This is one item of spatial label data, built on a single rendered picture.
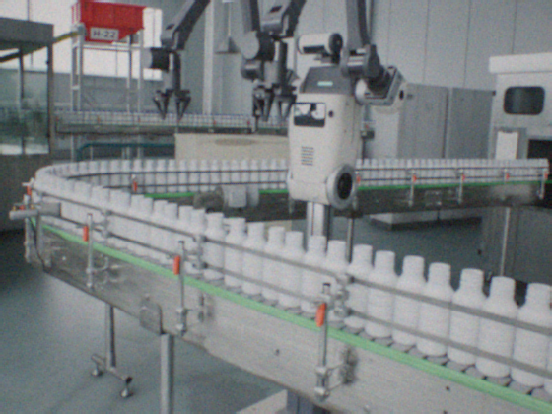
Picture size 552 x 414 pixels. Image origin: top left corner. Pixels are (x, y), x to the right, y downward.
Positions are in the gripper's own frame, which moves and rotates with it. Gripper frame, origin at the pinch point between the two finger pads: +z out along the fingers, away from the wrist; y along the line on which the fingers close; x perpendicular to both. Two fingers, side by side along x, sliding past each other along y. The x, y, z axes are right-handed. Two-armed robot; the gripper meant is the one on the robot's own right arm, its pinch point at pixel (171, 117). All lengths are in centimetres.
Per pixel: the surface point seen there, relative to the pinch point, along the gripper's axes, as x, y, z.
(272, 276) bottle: 63, 18, 34
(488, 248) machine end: -44, -379, 109
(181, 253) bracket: 41, 27, 31
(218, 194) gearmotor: -71, -83, 40
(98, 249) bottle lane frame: -9.0, 20.9, 41.4
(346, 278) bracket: 86, 21, 28
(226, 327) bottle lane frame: 51, 21, 49
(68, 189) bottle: -36.1, 16.8, 26.1
